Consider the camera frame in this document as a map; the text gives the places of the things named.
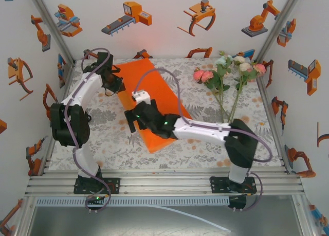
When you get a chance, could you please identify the aluminium mounting rails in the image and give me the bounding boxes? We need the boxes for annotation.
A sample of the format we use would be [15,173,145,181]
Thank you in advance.
[24,168,305,197]

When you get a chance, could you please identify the black controller board green LED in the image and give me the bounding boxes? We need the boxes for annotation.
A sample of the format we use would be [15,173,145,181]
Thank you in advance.
[85,193,106,211]

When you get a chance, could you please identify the aluminium frame post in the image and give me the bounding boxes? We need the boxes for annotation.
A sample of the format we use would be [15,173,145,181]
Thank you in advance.
[25,0,77,64]
[253,0,305,64]

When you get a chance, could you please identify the pale blue flower artificial stem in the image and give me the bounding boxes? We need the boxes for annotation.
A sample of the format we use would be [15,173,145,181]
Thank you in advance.
[214,50,233,122]

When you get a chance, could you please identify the grey floral tablecloth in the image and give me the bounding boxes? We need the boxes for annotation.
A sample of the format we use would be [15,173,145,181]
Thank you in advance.
[48,57,285,170]

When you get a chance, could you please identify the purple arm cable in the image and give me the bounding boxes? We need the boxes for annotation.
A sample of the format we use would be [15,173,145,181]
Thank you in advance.
[64,47,114,214]
[135,68,273,212]

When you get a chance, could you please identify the white rose artificial stem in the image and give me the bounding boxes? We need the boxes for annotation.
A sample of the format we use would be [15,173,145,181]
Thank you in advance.
[230,55,254,123]

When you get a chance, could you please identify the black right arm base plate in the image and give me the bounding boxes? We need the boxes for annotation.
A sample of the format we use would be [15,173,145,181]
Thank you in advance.
[210,176,258,195]

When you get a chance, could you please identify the white slotted cable duct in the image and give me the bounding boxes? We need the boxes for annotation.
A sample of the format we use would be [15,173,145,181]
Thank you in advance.
[35,196,229,207]

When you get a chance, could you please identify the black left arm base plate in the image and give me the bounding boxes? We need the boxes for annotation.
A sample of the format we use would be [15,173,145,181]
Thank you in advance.
[74,177,121,195]

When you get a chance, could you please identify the black controller box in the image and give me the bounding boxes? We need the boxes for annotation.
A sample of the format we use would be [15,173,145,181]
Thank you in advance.
[227,194,247,211]

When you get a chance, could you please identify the orange wrapping paper sheet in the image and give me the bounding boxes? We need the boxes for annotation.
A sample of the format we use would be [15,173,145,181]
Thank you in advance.
[114,57,193,154]

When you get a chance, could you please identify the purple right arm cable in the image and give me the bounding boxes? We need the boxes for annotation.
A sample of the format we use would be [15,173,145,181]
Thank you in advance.
[135,68,273,212]

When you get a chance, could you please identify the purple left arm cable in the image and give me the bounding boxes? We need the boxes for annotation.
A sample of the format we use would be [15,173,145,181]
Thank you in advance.
[64,47,114,214]

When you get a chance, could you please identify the thin white tube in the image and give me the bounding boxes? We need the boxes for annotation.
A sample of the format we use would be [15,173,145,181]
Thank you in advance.
[148,204,231,233]

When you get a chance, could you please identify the pink rose artificial stem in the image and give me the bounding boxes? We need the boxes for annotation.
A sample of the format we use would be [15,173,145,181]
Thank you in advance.
[246,63,267,82]
[193,69,229,123]

